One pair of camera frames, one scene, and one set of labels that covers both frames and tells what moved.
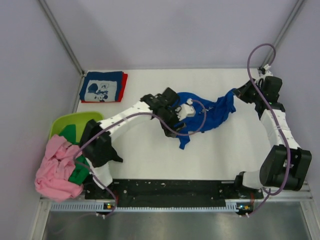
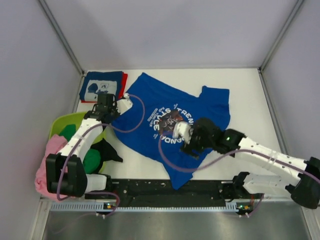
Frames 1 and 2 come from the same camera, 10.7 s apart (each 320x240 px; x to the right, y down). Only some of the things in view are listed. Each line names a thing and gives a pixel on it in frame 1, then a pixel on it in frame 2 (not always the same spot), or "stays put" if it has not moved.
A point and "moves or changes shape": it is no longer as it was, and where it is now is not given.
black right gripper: [241, 92] -> [188, 148]
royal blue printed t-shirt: [208, 114] moves or changes shape
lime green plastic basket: [79, 119] stays put
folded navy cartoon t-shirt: [102, 87] stays put
